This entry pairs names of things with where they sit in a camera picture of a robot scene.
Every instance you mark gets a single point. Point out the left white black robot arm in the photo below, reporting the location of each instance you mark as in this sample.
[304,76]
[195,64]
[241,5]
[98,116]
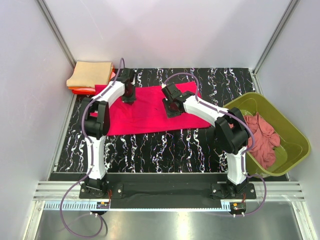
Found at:
[95,124]

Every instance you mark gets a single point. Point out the left aluminium frame post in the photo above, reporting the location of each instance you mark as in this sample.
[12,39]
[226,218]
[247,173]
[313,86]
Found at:
[56,31]

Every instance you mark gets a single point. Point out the right aluminium frame post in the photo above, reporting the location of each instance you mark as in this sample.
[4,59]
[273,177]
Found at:
[289,10]

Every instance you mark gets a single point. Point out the white slotted cable duct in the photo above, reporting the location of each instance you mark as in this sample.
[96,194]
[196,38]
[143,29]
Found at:
[214,206]

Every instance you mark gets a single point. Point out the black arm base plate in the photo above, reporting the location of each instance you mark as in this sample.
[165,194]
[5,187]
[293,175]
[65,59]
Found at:
[170,177]

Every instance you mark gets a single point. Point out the folded red orange t shirts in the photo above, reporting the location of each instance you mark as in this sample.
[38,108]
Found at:
[92,90]

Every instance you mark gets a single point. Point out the aluminium frame post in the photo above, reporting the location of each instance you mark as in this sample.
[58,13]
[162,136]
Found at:
[56,31]
[289,10]

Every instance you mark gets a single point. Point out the black marble pattern mat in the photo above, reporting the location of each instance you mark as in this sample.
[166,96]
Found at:
[177,151]

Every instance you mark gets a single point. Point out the bright pink t shirt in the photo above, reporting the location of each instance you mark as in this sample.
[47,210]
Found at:
[148,115]

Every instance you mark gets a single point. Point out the folded beige t shirt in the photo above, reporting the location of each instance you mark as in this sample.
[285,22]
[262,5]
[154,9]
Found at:
[89,74]

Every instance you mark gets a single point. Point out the dusty pink crumpled t shirt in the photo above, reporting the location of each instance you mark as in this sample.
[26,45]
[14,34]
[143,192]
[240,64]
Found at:
[266,139]

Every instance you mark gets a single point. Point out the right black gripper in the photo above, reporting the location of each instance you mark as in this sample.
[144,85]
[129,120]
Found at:
[170,112]

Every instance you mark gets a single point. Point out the aluminium rail front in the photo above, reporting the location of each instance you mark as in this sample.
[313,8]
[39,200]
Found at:
[273,190]

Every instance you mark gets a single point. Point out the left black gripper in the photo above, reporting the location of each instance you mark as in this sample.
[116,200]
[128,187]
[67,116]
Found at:
[129,99]

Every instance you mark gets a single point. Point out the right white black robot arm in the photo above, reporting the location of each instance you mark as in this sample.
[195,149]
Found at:
[231,134]

